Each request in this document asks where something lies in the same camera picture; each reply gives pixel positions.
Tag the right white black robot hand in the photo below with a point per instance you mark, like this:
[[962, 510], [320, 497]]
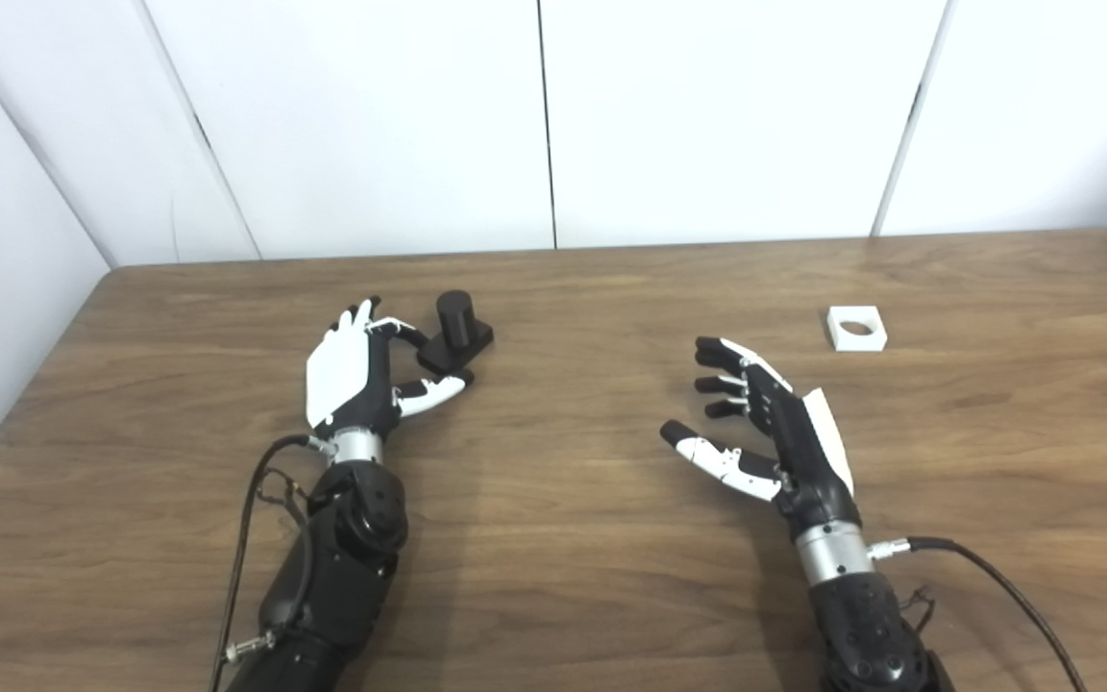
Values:
[[808, 466]]

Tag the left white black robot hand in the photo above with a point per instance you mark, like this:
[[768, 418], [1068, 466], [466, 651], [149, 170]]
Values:
[[342, 370]]

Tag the black peg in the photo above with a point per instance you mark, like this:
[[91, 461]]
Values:
[[455, 317]]

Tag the white square piece with hole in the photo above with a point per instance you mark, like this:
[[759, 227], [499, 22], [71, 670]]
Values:
[[861, 346]]

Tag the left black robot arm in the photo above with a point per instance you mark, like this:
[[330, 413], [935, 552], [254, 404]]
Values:
[[342, 567]]

